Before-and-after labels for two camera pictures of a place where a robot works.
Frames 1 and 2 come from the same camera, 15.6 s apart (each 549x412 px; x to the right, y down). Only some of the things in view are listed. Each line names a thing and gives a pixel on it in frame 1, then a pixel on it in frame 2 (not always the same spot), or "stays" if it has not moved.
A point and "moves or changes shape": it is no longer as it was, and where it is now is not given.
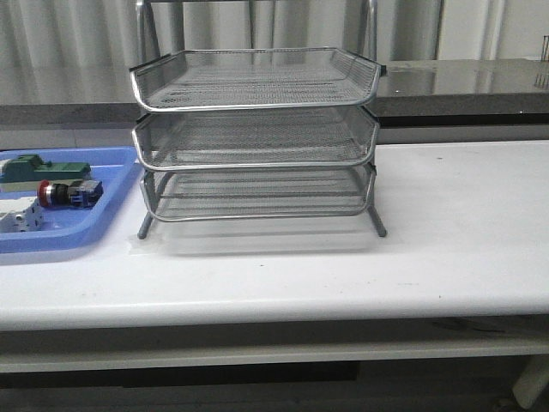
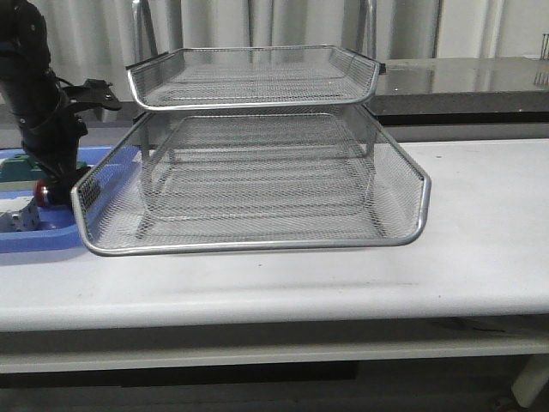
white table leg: x=532 y=382 stays
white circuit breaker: x=19 y=215 stays
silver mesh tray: x=301 y=138 moves or changes shape
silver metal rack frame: x=247 y=133 stays
